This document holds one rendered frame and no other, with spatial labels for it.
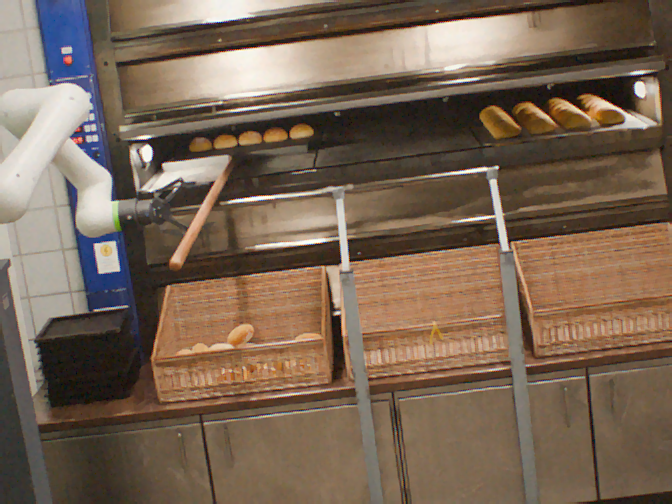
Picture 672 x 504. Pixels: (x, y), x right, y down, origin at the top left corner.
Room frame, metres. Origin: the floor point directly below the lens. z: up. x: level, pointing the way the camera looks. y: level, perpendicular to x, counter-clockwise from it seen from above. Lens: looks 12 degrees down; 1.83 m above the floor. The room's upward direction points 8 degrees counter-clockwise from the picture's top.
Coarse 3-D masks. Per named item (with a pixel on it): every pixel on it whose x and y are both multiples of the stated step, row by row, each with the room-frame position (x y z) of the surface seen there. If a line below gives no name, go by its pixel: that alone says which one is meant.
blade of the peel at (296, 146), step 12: (264, 144) 5.27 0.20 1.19; (276, 144) 5.23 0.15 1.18; (288, 144) 5.18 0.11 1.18; (300, 144) 5.13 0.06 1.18; (180, 156) 5.27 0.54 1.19; (192, 156) 5.22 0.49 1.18; (204, 156) 5.17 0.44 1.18; (216, 156) 5.12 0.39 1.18; (240, 156) 4.93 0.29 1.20; (252, 156) 4.92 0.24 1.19; (264, 156) 4.92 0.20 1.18; (168, 168) 4.94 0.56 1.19; (180, 168) 4.93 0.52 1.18
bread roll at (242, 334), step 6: (246, 324) 4.32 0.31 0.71; (234, 330) 4.31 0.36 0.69; (240, 330) 4.30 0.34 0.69; (246, 330) 4.30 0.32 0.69; (252, 330) 4.32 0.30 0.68; (228, 336) 4.33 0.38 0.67; (234, 336) 4.30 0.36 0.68; (240, 336) 4.29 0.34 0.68; (246, 336) 4.30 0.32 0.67; (252, 336) 4.32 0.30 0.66; (228, 342) 4.32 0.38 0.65; (234, 342) 4.30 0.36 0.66; (240, 342) 4.29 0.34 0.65; (246, 342) 4.30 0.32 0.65
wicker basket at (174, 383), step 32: (192, 288) 4.42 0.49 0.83; (256, 288) 4.40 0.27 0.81; (288, 288) 4.39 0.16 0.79; (320, 288) 4.38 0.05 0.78; (160, 320) 4.20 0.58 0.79; (192, 320) 4.39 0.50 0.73; (224, 320) 4.38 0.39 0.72; (256, 320) 4.37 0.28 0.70; (288, 320) 4.36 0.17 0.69; (320, 320) 4.35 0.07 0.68; (160, 352) 4.08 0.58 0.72; (224, 352) 3.95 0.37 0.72; (256, 352) 3.95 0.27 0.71; (288, 352) 3.94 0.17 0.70; (320, 352) 3.94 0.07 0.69; (160, 384) 4.00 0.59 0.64; (192, 384) 3.96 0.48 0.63; (224, 384) 3.96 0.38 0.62; (256, 384) 3.95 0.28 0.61; (288, 384) 3.95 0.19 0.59; (320, 384) 3.94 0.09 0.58
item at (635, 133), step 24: (504, 144) 4.42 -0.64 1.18; (528, 144) 4.39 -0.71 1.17; (552, 144) 4.39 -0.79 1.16; (576, 144) 4.38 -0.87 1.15; (600, 144) 4.38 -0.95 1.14; (312, 168) 4.46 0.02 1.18; (336, 168) 4.43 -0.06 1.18; (360, 168) 4.42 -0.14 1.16; (384, 168) 4.42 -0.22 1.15; (408, 168) 4.41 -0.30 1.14; (144, 192) 4.46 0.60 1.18; (168, 192) 4.46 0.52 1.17; (192, 192) 4.45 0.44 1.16
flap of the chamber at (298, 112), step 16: (640, 64) 4.23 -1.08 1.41; (656, 64) 4.22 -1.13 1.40; (512, 80) 4.25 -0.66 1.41; (528, 80) 4.25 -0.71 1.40; (544, 80) 4.24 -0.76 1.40; (560, 80) 4.24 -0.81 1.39; (576, 80) 4.30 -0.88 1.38; (400, 96) 4.27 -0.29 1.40; (416, 96) 4.26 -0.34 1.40; (432, 96) 4.26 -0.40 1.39; (448, 96) 4.30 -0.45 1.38; (272, 112) 4.29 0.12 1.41; (288, 112) 4.29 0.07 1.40; (304, 112) 4.28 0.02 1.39; (320, 112) 4.30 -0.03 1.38; (160, 128) 4.31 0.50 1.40; (176, 128) 4.30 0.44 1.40; (192, 128) 4.30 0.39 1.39; (208, 128) 4.34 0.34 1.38
